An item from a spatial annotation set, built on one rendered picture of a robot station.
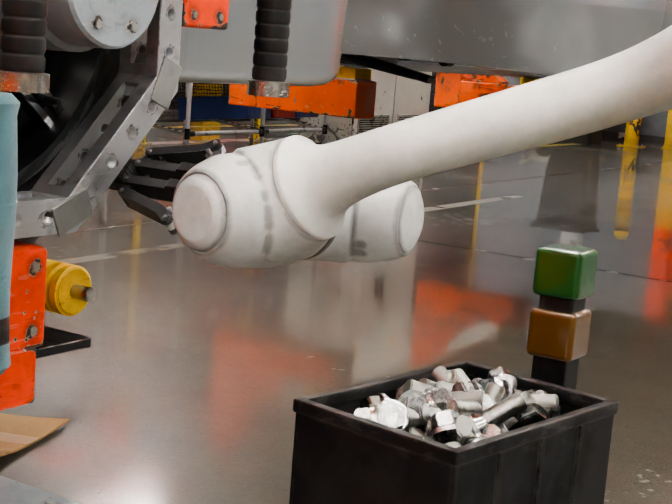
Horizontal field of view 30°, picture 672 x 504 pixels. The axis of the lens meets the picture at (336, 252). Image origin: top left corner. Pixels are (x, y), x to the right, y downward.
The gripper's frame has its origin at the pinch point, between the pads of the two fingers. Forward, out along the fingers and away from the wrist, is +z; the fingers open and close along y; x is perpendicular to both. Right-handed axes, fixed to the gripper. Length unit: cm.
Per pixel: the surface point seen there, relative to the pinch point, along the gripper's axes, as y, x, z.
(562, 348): -17, 9, -66
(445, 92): 374, -379, 240
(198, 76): 26.8, -10.9, 9.4
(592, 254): -10, 13, -67
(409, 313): 117, -207, 84
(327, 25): 55, -27, 9
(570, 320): -15, 11, -67
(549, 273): -13, 13, -64
